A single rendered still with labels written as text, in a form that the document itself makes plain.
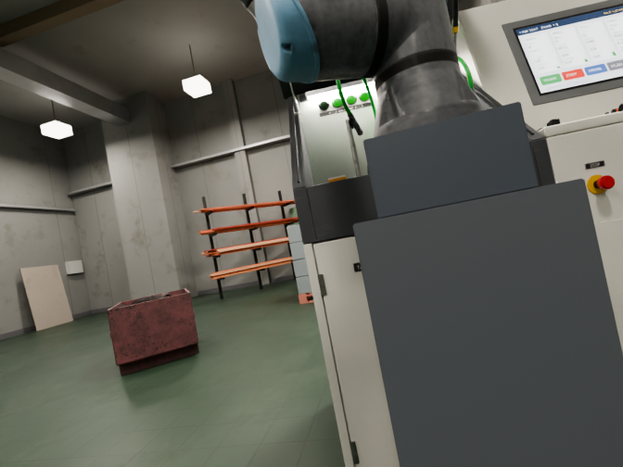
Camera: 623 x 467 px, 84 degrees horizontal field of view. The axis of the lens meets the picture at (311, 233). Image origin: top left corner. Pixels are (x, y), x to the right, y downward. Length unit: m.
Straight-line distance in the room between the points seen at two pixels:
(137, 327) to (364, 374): 2.61
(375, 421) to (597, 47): 1.44
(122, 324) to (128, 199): 7.23
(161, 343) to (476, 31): 3.09
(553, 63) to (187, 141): 9.71
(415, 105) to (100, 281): 11.85
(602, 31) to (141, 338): 3.42
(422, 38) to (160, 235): 9.43
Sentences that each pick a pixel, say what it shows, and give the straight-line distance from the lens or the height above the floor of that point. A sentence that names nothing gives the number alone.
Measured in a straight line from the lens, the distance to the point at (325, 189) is 0.98.
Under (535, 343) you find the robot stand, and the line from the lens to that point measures 0.44.
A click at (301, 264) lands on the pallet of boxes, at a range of 4.89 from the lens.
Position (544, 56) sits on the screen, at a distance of 1.59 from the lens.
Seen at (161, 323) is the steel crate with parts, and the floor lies 0.36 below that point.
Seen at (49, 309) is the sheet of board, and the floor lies 0.45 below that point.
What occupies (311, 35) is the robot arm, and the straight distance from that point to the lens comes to 0.47.
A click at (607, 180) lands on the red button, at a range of 1.16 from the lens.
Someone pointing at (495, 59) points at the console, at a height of 1.31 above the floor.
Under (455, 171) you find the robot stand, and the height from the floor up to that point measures 0.84.
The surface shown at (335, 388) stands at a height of 0.38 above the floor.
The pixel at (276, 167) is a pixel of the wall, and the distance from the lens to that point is 9.36.
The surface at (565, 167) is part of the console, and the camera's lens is 1.16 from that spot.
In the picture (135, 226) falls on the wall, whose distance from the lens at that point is 10.21.
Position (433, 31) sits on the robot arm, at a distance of 0.53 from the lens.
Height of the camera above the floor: 0.78
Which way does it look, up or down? 2 degrees up
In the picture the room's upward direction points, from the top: 11 degrees counter-clockwise
